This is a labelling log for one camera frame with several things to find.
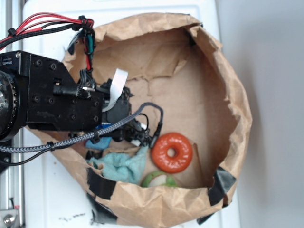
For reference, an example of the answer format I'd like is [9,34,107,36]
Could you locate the orange toy donut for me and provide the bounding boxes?
[151,133,193,173]

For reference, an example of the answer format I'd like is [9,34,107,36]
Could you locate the blue sponge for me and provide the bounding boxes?
[85,137,112,151]

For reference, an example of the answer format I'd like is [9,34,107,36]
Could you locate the aluminium rail frame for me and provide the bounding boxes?
[0,0,25,228]

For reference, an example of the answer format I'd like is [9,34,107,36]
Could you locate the green toy apple slice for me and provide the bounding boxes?
[141,171,178,188]

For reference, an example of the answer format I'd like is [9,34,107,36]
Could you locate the white ribbon cable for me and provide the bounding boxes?
[102,68,129,113]

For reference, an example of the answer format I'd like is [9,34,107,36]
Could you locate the grey braided cable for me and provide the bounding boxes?
[0,102,164,154]

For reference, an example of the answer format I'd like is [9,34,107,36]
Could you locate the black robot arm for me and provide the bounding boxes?
[0,50,131,141]

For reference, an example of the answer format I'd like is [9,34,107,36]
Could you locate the brown paper bag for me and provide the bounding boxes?
[51,13,252,228]

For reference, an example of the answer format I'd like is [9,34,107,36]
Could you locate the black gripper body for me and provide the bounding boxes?
[26,54,131,132]

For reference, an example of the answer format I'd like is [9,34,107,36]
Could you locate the red and black wire bundle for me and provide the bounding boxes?
[0,13,97,72]

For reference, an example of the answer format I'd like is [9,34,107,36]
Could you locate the teal cloth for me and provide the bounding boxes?
[87,146,149,184]

